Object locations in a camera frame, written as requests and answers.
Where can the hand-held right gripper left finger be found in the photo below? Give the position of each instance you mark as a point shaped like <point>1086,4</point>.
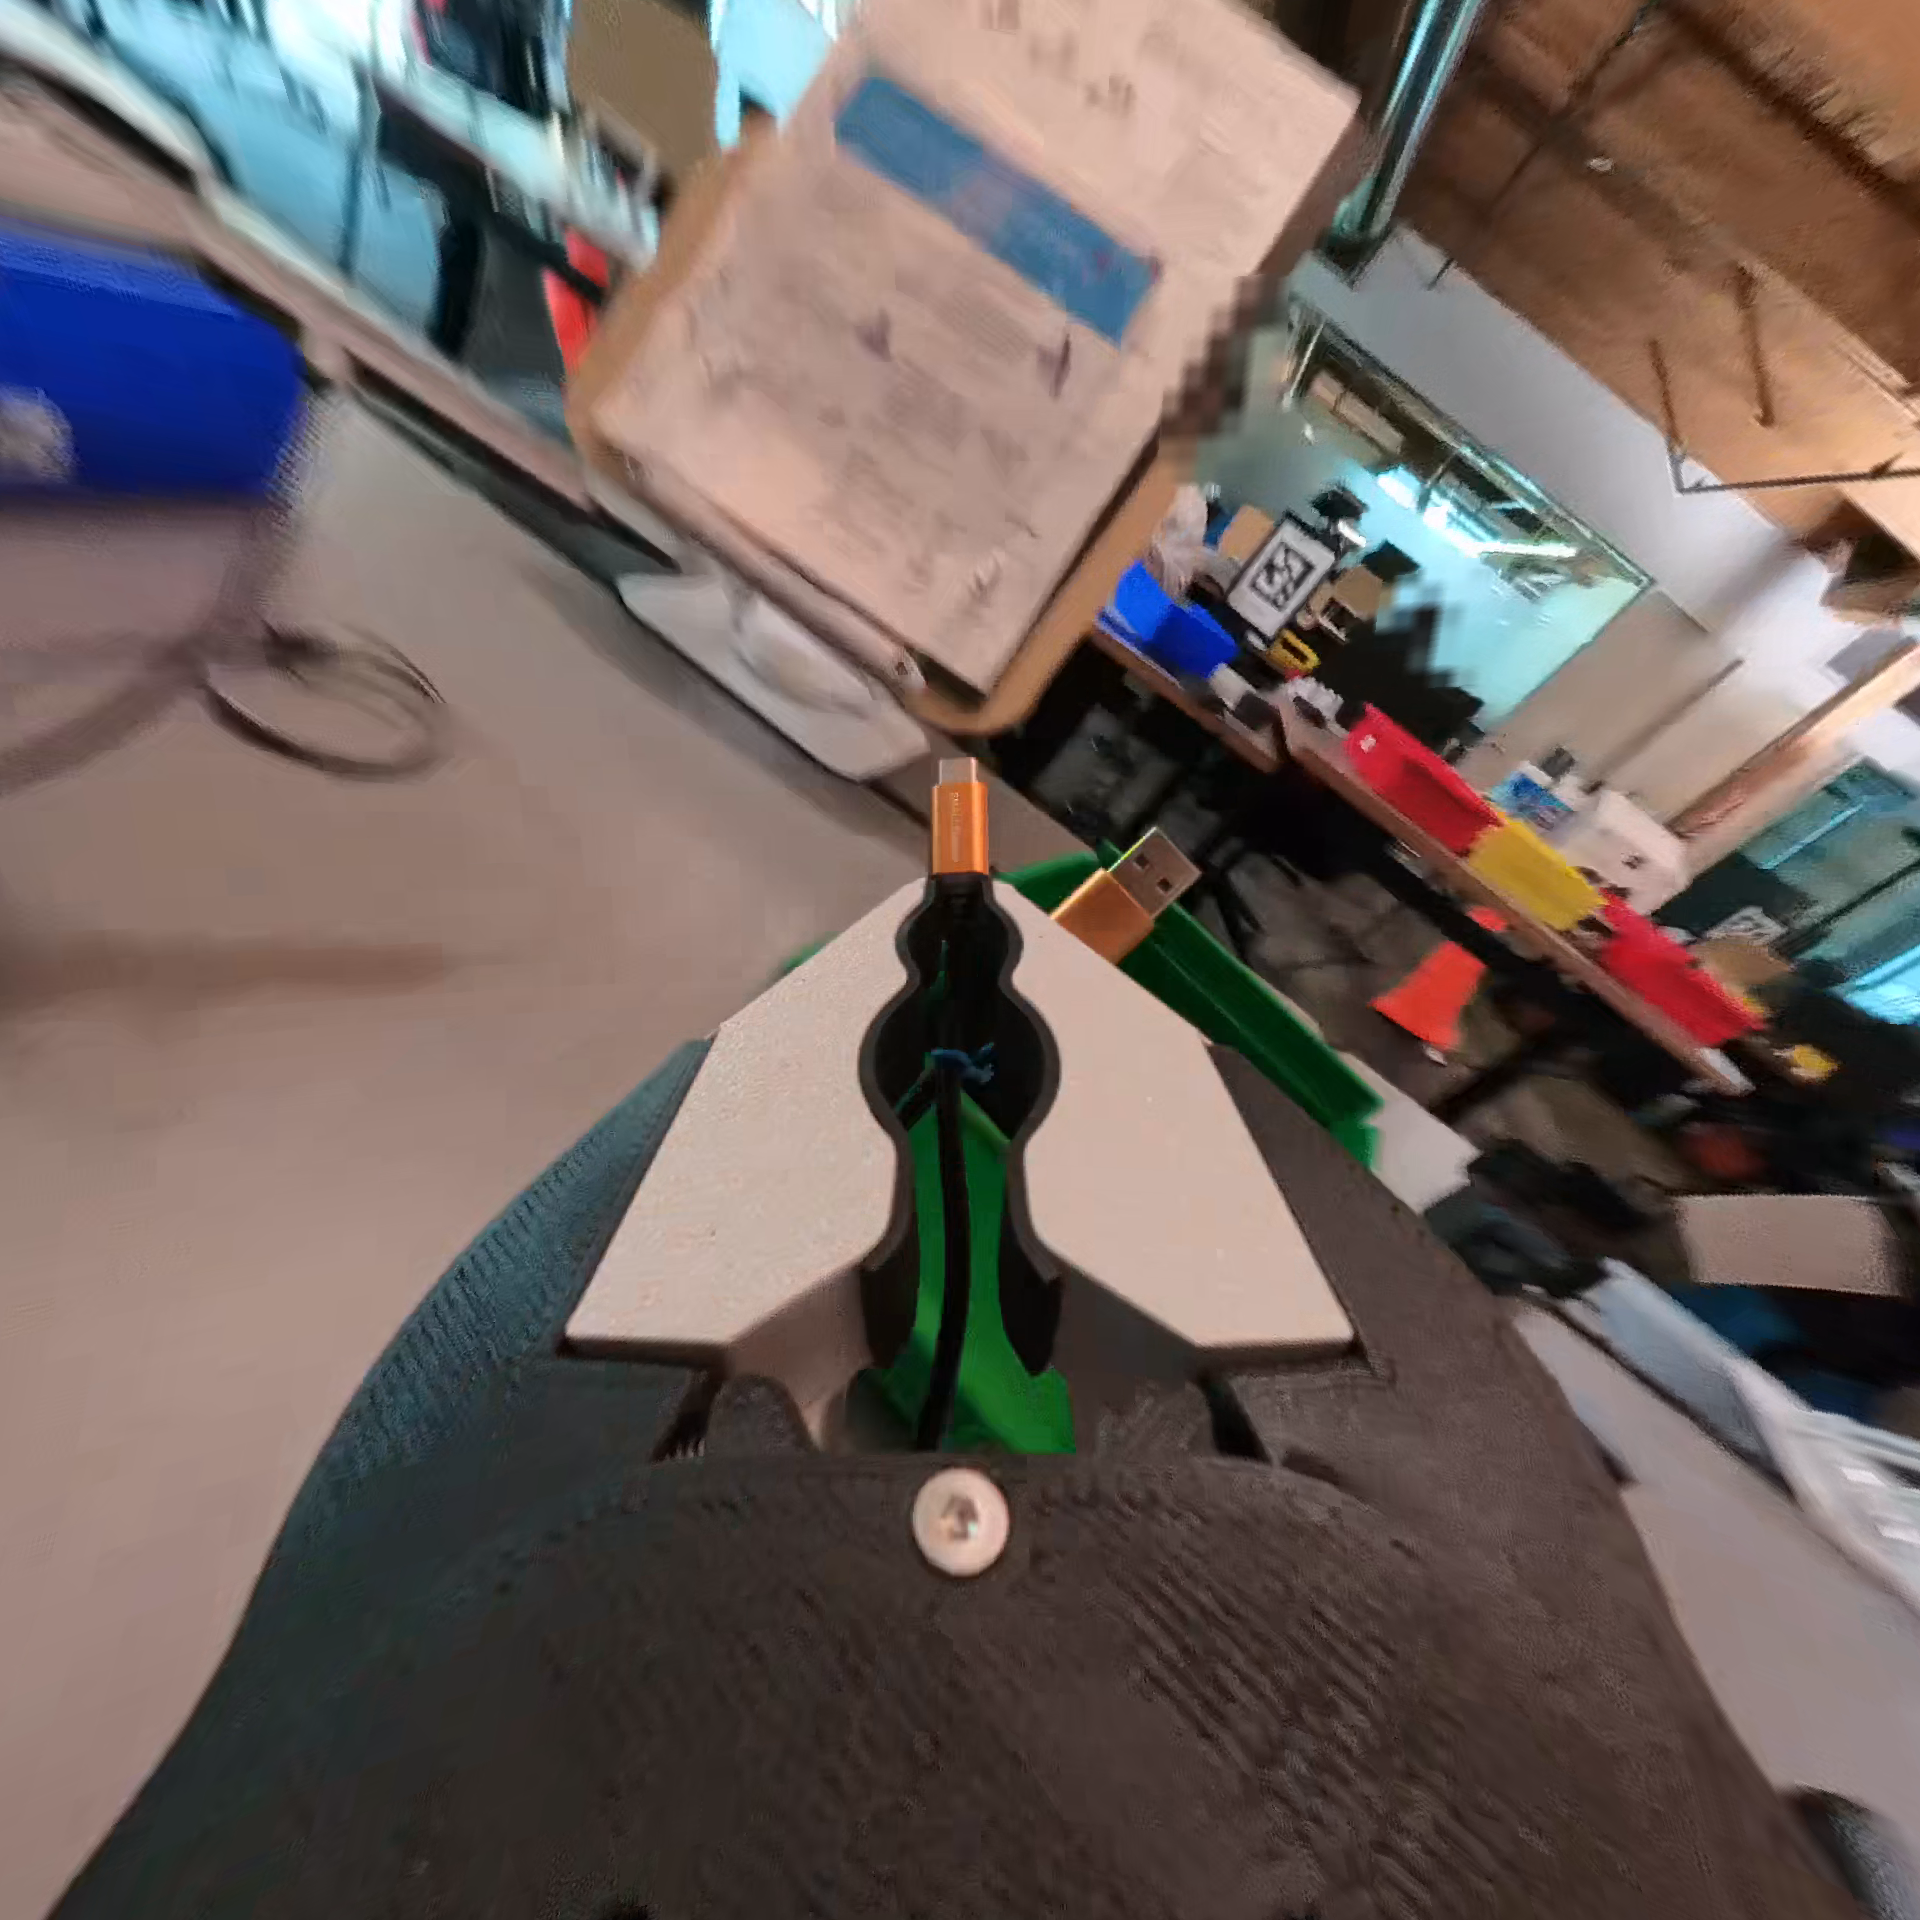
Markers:
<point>751,1202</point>

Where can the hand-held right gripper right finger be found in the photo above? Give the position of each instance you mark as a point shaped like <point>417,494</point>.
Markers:
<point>1185,1202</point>

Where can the green plastic bin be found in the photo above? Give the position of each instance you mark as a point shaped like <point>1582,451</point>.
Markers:
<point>1260,1036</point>

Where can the blue plastic bin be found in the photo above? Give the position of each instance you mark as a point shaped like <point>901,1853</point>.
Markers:
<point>137,375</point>

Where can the orange traffic cone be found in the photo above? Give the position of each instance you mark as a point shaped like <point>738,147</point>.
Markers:
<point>1434,997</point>

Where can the yellow plastic bin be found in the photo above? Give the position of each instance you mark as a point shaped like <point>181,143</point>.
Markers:
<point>1531,878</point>

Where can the red plastic bin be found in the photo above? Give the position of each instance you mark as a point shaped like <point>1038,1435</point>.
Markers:
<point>1682,974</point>
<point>1418,780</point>

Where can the white cardboard box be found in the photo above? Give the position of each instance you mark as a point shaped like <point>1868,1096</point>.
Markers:
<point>1628,850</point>

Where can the small blue bin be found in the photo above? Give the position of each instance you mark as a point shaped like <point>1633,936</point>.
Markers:
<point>1179,622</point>

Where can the black white marker board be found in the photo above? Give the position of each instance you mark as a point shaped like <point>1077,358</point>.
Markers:
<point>1284,571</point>

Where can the document stand with printed sheet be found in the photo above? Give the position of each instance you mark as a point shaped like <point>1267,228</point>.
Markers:
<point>931,375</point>

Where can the silver round duct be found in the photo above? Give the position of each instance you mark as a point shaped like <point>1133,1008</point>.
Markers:
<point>1402,120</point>

